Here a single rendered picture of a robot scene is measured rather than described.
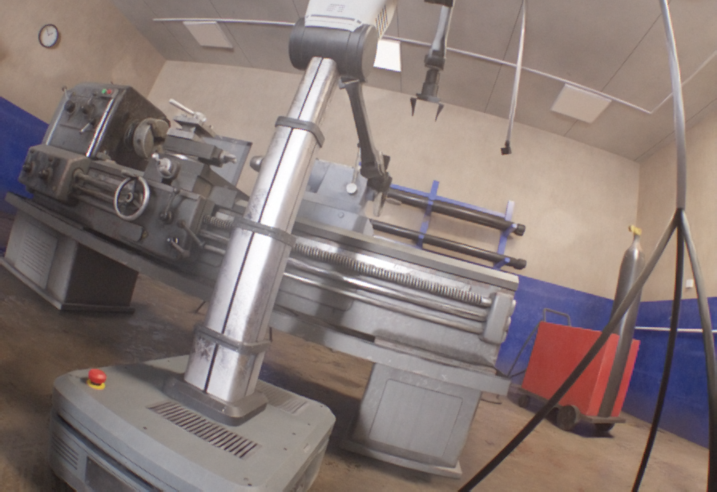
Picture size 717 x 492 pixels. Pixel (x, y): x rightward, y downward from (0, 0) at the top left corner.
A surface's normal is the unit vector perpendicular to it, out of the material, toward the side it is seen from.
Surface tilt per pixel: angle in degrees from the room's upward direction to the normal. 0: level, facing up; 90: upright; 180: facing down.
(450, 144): 90
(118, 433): 45
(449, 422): 90
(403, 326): 90
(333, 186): 70
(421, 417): 90
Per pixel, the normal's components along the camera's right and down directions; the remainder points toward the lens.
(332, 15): -0.14, -0.22
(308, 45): -0.28, 0.37
